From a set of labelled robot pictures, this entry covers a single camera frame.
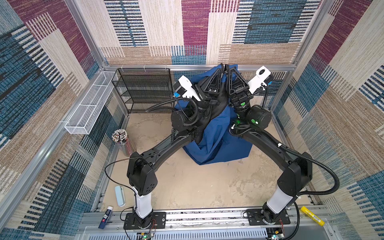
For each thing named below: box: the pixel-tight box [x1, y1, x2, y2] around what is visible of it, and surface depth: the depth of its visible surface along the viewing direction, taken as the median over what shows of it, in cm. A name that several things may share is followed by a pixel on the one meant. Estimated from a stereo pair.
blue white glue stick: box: [98, 206, 114, 230], surface depth 75 cm
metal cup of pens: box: [111, 129, 137, 157], surface depth 87 cm
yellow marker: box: [300, 206, 325, 227], surface depth 74 cm
